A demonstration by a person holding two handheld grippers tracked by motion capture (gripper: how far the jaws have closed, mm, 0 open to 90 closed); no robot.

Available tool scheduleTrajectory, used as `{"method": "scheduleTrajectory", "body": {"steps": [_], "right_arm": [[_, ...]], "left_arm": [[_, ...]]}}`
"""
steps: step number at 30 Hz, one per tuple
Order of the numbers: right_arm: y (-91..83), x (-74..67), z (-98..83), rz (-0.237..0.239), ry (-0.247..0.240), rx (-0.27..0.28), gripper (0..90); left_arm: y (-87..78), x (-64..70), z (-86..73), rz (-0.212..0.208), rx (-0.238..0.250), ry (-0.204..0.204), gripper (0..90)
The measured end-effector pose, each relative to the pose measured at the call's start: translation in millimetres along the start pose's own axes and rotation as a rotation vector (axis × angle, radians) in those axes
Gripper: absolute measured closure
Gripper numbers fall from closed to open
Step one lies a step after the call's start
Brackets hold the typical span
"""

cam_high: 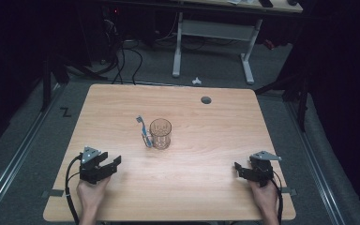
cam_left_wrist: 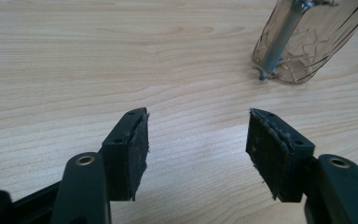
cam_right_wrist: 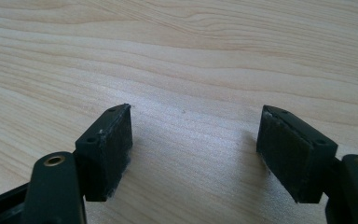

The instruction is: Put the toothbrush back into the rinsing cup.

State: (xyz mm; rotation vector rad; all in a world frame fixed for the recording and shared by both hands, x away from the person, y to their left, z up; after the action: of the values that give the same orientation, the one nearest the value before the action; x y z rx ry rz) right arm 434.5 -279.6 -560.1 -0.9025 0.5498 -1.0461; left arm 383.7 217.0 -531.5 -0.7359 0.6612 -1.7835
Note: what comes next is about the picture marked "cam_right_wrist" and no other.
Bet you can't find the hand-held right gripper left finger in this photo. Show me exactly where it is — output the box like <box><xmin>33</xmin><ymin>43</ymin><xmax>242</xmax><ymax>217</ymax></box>
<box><xmin>74</xmin><ymin>103</ymin><xmax>134</xmax><ymax>203</ymax></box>

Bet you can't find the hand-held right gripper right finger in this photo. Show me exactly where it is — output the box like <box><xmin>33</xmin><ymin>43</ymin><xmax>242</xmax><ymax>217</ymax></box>
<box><xmin>255</xmin><ymin>104</ymin><xmax>339</xmax><ymax>204</ymax></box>

